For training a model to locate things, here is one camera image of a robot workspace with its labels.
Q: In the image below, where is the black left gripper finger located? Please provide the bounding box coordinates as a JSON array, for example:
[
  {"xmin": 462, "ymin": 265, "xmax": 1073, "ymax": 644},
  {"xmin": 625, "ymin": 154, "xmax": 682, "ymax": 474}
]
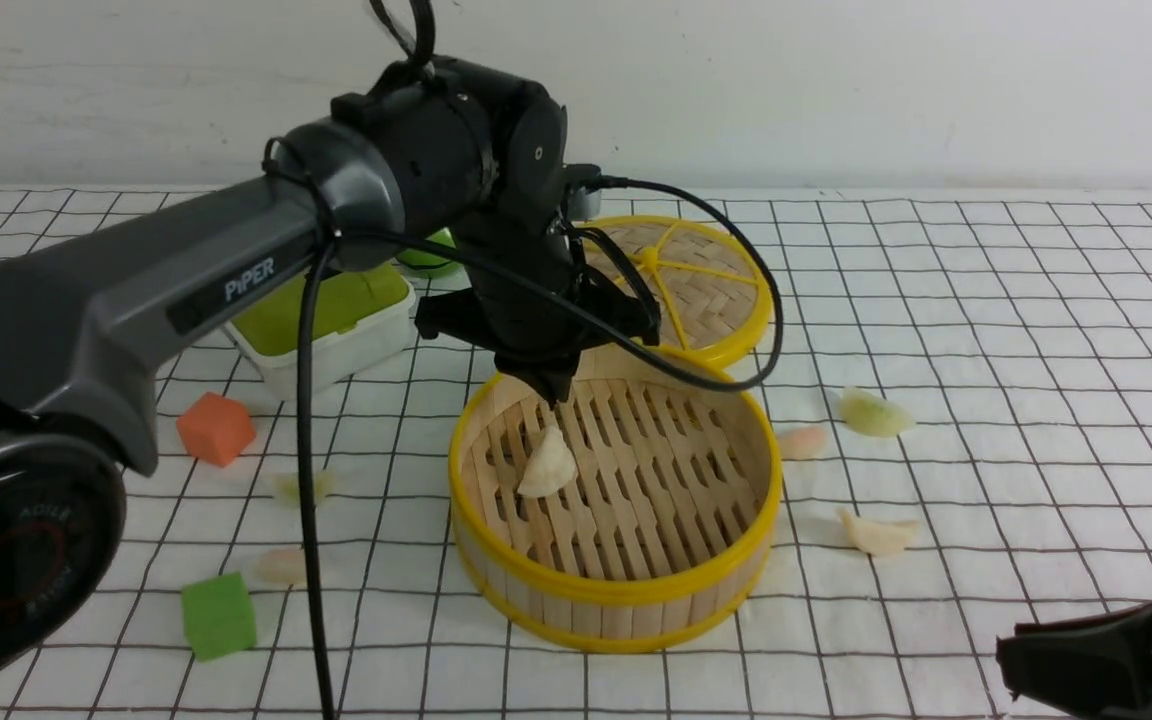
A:
[
  {"xmin": 550, "ymin": 355, "xmax": 581, "ymax": 404},
  {"xmin": 511, "ymin": 370, "xmax": 559, "ymax": 406}
]

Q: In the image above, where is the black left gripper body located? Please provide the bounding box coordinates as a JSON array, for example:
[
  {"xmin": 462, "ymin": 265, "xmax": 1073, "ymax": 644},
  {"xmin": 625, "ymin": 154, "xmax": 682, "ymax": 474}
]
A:
[{"xmin": 415, "ymin": 211, "xmax": 660, "ymax": 376}]

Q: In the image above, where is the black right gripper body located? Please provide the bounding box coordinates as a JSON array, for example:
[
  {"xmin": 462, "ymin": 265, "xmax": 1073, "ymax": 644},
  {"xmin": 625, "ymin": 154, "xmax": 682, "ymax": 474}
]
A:
[{"xmin": 996, "ymin": 601, "xmax": 1152, "ymax": 719}]

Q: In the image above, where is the white dumpling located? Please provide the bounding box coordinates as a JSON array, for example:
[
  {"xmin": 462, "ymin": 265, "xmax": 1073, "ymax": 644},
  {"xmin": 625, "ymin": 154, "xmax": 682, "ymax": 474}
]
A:
[
  {"xmin": 515, "ymin": 425, "xmax": 579, "ymax": 498},
  {"xmin": 836, "ymin": 507, "xmax": 923, "ymax": 558}
]

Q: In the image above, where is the pink dumpling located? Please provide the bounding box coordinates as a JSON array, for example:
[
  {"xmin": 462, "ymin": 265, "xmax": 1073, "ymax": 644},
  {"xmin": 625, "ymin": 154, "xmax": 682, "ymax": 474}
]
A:
[
  {"xmin": 776, "ymin": 425, "xmax": 829, "ymax": 461},
  {"xmin": 251, "ymin": 547, "xmax": 308, "ymax": 588}
]

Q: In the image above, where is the pale green dumpling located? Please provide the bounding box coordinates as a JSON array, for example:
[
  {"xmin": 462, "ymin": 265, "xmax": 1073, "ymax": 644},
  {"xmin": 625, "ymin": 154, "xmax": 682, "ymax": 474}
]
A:
[{"xmin": 268, "ymin": 469, "xmax": 338, "ymax": 507}]

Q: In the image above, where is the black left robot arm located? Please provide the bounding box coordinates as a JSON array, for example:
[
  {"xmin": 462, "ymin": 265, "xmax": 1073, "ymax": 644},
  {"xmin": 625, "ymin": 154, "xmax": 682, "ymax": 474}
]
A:
[{"xmin": 0, "ymin": 56, "xmax": 660, "ymax": 670}]

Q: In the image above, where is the bamboo steamer tray yellow rim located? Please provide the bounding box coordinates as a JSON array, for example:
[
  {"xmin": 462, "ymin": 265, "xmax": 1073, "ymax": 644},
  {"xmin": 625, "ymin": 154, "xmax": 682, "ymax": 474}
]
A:
[{"xmin": 448, "ymin": 347, "xmax": 782, "ymax": 653}]

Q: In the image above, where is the woven bamboo steamer lid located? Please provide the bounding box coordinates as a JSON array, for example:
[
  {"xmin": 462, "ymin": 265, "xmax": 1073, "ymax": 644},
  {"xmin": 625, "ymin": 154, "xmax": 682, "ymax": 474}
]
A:
[{"xmin": 589, "ymin": 215, "xmax": 772, "ymax": 367}]

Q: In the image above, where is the green toy ball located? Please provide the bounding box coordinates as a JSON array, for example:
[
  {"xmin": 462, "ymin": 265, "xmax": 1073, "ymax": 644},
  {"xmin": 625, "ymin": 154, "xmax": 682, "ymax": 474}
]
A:
[{"xmin": 396, "ymin": 228, "xmax": 462, "ymax": 279}]

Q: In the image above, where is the green lid white box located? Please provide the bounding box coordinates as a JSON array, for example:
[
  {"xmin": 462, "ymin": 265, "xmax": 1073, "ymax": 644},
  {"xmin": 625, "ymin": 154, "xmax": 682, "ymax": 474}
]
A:
[{"xmin": 223, "ymin": 265, "xmax": 419, "ymax": 402}]

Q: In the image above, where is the checkered white tablecloth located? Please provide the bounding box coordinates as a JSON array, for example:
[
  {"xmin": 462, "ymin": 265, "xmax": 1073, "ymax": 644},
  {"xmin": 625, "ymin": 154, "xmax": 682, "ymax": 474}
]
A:
[{"xmin": 0, "ymin": 187, "xmax": 1152, "ymax": 720}]

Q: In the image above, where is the orange foam cube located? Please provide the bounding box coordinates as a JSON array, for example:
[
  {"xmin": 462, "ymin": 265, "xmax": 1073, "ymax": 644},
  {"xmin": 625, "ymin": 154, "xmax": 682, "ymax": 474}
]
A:
[{"xmin": 175, "ymin": 392, "xmax": 256, "ymax": 468}]

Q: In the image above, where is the green foam cube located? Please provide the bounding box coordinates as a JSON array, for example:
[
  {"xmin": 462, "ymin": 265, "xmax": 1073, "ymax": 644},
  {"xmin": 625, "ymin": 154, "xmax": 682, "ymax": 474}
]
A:
[{"xmin": 180, "ymin": 571, "xmax": 259, "ymax": 662}]

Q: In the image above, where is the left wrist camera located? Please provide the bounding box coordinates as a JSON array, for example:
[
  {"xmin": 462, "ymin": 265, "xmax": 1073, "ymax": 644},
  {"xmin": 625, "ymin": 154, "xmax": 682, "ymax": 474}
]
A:
[{"xmin": 559, "ymin": 162, "xmax": 602, "ymax": 223}]

